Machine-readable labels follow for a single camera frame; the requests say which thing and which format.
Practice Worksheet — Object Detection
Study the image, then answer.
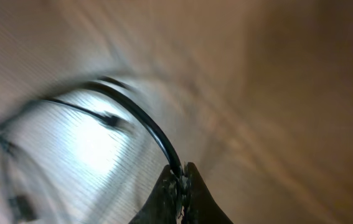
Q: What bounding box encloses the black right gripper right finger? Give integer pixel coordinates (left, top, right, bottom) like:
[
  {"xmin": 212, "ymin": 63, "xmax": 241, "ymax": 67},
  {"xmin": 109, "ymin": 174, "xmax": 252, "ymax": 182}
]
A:
[{"xmin": 182, "ymin": 162, "xmax": 233, "ymax": 224}]

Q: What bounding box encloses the black cable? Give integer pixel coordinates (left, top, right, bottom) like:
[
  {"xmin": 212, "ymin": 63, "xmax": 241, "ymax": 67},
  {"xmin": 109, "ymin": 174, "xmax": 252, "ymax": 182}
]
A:
[
  {"xmin": 0, "ymin": 98, "xmax": 124, "ymax": 156},
  {"xmin": 82, "ymin": 76, "xmax": 183, "ymax": 177}
]

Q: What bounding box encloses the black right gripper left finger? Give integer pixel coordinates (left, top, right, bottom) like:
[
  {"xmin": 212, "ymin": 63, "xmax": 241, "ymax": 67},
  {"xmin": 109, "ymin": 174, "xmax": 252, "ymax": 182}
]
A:
[{"xmin": 129, "ymin": 165, "xmax": 179, "ymax": 224}]

